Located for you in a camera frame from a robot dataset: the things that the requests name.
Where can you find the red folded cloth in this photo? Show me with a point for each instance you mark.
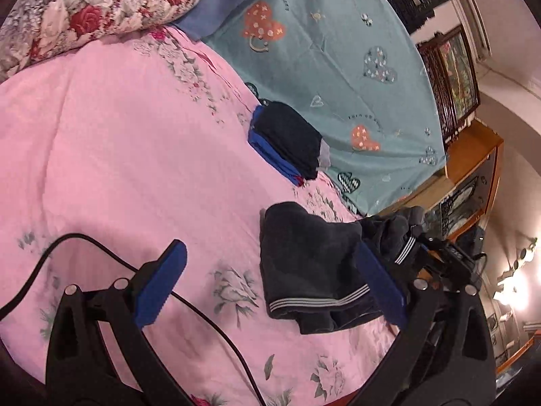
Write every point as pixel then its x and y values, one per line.
pixel 299 181

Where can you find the wooden display cabinet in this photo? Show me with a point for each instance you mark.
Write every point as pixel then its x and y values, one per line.
pixel 469 152

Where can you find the grey folded cloth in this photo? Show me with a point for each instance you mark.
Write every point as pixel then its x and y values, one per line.
pixel 324 154

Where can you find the black folded clothes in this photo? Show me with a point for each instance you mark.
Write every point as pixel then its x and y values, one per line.
pixel 291 139

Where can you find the blue folded clothes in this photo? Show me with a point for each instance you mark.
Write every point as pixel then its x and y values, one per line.
pixel 270 156

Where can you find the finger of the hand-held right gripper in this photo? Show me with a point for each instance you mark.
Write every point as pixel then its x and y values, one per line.
pixel 422 239

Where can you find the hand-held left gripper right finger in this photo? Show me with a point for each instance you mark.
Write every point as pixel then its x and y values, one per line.
pixel 380 283

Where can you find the red floral pillow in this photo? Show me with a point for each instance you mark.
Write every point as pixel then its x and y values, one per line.
pixel 84 8

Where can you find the pink floral bedsheet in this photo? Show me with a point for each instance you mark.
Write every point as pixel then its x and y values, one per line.
pixel 105 135

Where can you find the teal heart-print pillow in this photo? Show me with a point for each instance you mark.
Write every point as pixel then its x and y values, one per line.
pixel 329 50

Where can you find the blue plaid pillow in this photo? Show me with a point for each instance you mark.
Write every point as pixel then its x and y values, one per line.
pixel 228 4

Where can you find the wall spotlight fixture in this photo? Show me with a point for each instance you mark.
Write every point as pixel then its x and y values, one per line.
pixel 515 292

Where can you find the dark grey striped pants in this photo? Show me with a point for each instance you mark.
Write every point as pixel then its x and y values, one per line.
pixel 304 253

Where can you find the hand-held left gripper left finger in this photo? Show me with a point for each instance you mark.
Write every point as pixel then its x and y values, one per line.
pixel 160 283

